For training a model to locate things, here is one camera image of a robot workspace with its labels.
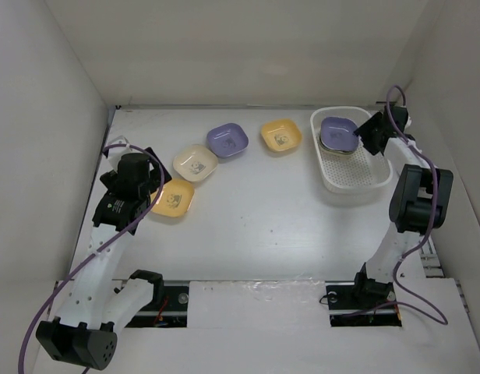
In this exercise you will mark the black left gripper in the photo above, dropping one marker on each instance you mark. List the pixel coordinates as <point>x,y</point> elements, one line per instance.
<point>154,178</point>

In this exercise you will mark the white perforated plastic bin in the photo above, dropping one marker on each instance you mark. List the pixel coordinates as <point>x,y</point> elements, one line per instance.
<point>357,174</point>

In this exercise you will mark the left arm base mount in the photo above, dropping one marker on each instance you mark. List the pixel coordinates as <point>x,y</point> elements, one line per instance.
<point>171,312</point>

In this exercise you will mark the green panda plate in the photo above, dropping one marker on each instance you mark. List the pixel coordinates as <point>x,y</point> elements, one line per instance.
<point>338,153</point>

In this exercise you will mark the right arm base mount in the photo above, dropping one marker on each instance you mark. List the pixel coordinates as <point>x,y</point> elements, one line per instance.
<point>349,310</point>

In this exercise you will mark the cream panda plate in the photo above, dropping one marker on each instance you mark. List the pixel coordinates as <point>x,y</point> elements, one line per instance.
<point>195,163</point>

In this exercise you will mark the purple panda plate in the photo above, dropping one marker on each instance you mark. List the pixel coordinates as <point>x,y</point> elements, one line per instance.
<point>338,134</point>
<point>227,140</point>

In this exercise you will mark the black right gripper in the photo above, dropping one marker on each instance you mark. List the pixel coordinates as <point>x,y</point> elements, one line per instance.
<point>365,135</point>

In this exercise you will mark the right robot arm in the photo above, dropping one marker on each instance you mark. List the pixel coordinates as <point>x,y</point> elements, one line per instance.
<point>418,205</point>

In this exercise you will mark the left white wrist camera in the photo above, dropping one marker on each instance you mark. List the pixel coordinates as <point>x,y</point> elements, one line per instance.
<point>115,150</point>

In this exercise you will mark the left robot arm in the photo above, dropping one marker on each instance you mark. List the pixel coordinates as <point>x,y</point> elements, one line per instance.
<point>84,331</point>

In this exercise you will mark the yellow panda plate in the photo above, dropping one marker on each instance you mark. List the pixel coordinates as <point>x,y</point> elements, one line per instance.
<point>174,203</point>
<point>281,135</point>

